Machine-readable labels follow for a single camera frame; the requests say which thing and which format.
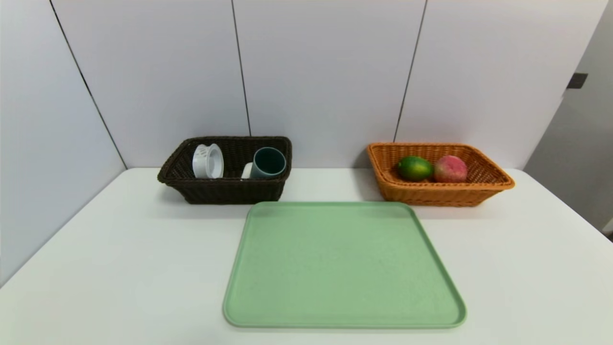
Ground green lime fruit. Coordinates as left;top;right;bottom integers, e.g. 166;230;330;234
397;156;434;182

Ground light green plastic tray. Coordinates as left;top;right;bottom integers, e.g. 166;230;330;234
223;201;467;329

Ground clear tape roll spool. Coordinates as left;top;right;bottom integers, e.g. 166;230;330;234
192;143;225;179

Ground blue grey plastic cup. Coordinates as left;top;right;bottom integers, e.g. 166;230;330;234
250;147;288;180

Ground orange wicker basket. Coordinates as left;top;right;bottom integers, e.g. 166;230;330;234
367;142;516;207

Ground dark brown wicker basket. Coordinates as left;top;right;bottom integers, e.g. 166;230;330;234
157;136;293;205

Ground red yellow peach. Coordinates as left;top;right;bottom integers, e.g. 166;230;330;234
434;155;468;183

